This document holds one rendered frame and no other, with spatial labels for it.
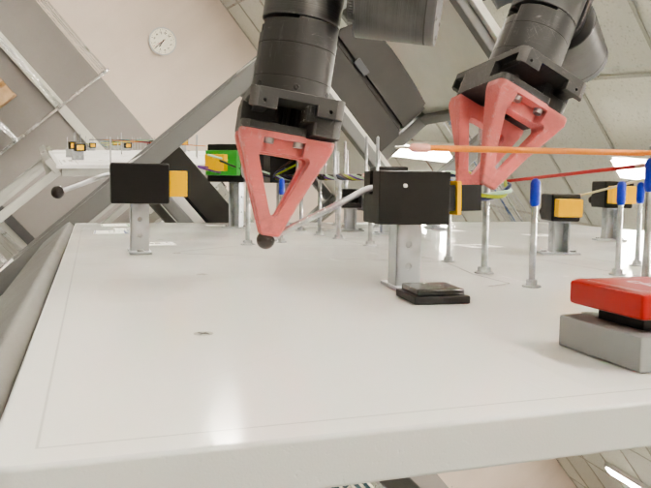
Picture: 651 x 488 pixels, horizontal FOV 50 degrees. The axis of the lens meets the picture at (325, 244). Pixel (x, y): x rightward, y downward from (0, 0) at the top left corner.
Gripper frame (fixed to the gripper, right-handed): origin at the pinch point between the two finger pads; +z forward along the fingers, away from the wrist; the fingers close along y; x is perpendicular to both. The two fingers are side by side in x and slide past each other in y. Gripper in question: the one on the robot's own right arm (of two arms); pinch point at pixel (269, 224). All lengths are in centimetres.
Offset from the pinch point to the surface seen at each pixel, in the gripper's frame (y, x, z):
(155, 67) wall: 745, 57, -122
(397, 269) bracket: -0.7, -10.1, 1.9
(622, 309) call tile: -23.9, -13.3, 0.5
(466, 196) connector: -1.0, -14.5, -4.4
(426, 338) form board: -17.4, -6.9, 4.0
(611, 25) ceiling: 266, -185, -112
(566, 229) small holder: 24.5, -38.2, -3.7
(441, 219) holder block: -1.8, -12.5, -2.4
